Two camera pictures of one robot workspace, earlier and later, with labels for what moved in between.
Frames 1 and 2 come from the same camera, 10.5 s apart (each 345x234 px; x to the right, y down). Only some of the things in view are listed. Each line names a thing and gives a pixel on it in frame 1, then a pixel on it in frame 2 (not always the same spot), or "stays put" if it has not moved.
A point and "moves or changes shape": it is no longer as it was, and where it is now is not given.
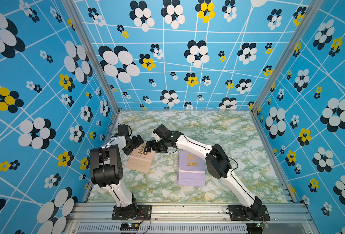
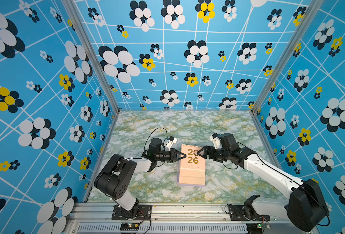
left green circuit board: x=129 y=226 stays put
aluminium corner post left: x=71 y=4 stays put
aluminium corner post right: x=310 y=12 stays put
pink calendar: x=139 y=160 moves or changes shape
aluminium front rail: x=191 y=218 stays put
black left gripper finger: x=137 y=141 -> x=173 y=155
